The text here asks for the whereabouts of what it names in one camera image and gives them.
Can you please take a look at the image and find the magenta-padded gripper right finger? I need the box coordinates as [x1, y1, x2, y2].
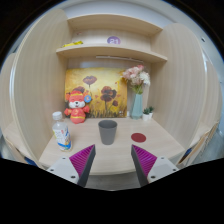
[130, 144, 180, 188]

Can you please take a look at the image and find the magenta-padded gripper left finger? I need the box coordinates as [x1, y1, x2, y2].
[46, 144, 97, 188]

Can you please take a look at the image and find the clear plastic drink bottle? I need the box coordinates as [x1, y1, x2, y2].
[51, 111, 73, 153]

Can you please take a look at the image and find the flat round red coaster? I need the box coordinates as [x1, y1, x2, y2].
[130, 132, 147, 144]

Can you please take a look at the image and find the grey plastic cup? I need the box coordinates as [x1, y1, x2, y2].
[97, 119, 118, 146]

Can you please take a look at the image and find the red plush toy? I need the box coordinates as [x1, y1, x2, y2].
[63, 89, 93, 125]

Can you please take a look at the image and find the pale teal vase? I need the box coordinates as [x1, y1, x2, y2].
[129, 93, 144, 120]

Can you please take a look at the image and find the pink and white flower bouquet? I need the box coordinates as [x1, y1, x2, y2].
[121, 64, 151, 95]

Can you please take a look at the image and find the yellow poppy flower painting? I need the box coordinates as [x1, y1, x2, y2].
[64, 67, 129, 119]

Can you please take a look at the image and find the slim white light bar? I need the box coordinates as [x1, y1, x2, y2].
[95, 54, 145, 64]

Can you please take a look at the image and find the yellow packet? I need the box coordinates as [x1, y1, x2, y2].
[61, 40, 84, 48]

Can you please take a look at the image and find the round purple sticker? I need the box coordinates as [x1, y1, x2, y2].
[106, 35, 122, 46]

